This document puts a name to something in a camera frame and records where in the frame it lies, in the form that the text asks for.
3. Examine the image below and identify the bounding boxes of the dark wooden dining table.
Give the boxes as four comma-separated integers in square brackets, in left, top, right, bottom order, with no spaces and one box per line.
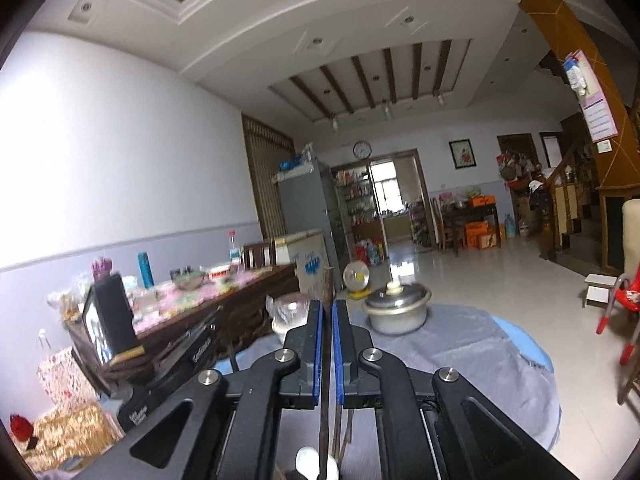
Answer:
[432,195,502,257]

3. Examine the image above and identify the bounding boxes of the blue table cover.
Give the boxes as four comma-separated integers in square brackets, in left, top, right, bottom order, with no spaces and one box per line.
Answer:
[97,312,556,436]

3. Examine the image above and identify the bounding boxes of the pink wall calendar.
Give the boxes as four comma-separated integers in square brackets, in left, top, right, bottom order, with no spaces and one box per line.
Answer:
[562,50,619,142]

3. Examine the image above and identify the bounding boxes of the dark wooden sideboard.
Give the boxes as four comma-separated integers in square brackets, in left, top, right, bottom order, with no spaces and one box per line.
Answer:
[65,262,301,397]

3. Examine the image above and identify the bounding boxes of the grey tablecloth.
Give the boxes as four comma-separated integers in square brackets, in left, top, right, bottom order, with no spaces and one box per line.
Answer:
[215,302,562,480]

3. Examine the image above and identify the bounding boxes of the wooden chopstick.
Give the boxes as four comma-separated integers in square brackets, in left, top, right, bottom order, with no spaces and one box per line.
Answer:
[336,407,352,462]
[318,266,337,480]
[226,329,240,374]

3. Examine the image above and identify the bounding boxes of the framed wall picture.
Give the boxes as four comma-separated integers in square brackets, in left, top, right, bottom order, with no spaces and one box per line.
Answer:
[448,139,477,170]

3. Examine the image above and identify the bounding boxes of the wooden lattice screen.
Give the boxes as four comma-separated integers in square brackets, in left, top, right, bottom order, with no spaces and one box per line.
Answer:
[241,112,296,242]

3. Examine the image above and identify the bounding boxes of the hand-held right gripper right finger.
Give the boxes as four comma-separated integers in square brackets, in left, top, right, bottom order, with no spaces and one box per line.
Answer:
[332,300,581,480]

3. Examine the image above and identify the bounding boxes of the gold gift box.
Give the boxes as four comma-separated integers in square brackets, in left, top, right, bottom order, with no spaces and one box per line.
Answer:
[20,402,124,472]

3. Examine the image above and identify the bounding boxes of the white chest freezer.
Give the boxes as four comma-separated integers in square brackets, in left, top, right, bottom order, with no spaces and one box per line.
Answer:
[270,229,332,302]

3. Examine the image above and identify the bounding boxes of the detergent bottles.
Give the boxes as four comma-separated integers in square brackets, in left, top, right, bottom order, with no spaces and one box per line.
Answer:
[355,240,387,267]

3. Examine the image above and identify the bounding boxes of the shelf of goods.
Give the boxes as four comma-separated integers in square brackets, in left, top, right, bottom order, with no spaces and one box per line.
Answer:
[334,167,384,261]

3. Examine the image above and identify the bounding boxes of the white step stool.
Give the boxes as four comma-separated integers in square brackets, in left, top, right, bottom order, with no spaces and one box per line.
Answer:
[582,273,621,309]

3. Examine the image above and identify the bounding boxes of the blue thermos bottle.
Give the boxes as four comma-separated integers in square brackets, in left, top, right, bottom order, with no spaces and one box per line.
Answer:
[137,251,156,290]

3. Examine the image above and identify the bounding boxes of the red chair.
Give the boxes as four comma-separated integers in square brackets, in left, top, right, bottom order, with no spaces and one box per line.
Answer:
[595,265,640,367]

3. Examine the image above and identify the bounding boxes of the metal bowl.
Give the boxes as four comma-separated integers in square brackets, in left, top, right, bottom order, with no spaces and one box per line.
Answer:
[172,270,207,291]

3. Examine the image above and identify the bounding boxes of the grey refrigerator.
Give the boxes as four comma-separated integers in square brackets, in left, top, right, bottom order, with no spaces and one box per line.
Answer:
[272,160,347,292]

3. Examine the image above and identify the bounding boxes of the purple bottle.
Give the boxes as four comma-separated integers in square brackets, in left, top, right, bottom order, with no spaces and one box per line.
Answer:
[91,256,115,282]

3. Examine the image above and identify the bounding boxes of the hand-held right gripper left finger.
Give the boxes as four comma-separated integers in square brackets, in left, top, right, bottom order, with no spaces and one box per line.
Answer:
[30,300,325,480]

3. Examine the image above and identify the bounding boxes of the metal pot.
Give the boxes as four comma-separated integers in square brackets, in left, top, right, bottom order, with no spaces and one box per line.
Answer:
[363,300,432,337]

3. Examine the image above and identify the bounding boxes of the patterned gift bag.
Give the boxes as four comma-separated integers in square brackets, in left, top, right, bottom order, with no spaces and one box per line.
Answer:
[35,347,102,412]

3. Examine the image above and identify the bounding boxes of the metal pot lid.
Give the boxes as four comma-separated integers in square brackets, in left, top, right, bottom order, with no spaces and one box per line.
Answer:
[365,280,432,312]

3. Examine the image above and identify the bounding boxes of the small floor fan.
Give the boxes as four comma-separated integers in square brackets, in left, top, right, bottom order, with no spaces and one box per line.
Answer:
[342,261,372,301]

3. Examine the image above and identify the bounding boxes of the wooden staircase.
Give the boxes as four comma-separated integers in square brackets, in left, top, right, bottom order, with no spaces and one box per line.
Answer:
[540,110,640,282]

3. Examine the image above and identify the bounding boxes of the white bowl with plastic wrap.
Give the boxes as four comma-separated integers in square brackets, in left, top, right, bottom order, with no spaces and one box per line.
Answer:
[265,292,321,350]

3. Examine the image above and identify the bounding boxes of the stack of orange boxes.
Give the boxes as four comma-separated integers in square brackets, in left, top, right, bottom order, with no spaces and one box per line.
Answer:
[465,220,502,251]

